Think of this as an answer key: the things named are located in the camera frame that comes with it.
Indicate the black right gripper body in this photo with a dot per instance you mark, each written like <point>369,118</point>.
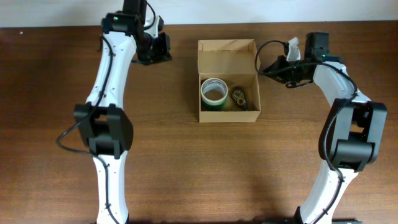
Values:
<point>291,76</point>

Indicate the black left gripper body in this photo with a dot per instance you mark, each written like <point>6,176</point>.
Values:
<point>155,49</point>

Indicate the cardboard box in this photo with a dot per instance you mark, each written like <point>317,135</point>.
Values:
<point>231,60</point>

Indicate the white tape roll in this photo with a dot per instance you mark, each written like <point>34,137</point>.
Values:
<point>214,88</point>

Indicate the green tape roll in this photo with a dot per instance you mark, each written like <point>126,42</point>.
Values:
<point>213,105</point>

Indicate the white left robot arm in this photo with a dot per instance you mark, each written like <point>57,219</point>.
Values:
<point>128,36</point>

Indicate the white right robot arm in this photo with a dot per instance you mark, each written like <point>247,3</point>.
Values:
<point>352,133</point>

